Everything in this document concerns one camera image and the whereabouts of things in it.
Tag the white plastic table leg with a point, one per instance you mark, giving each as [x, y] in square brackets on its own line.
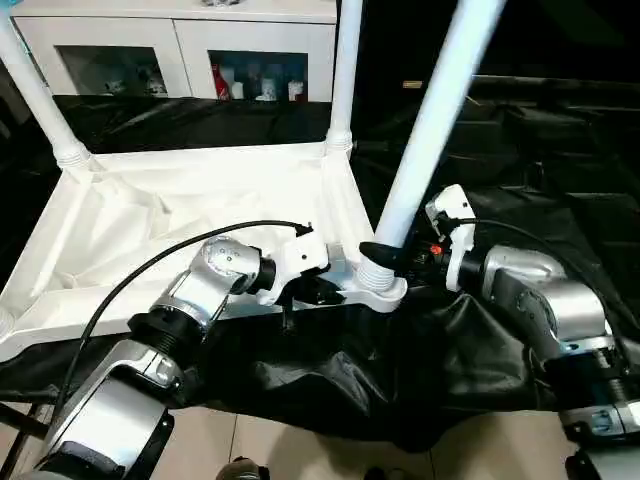
[40, 95]
[345, 70]
[440, 100]

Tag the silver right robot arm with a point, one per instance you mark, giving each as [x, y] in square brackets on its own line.
[540, 300]

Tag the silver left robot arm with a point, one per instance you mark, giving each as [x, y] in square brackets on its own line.
[200, 290]

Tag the black plastic mat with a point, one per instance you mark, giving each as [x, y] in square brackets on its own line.
[560, 180]

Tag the black cabinet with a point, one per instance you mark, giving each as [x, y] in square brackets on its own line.
[390, 45]

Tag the red carton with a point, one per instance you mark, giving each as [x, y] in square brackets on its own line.
[216, 82]

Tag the shiny dark bundle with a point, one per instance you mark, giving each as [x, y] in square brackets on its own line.
[222, 2]

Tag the white cabinet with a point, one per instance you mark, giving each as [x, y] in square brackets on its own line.
[130, 30]

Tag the black metal stand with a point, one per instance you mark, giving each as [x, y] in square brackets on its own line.
[22, 440]

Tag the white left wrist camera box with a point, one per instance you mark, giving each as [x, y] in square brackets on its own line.
[300, 258]

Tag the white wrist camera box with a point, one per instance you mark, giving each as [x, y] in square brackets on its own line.
[452, 215]
[300, 258]

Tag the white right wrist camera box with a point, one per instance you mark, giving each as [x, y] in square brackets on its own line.
[452, 215]

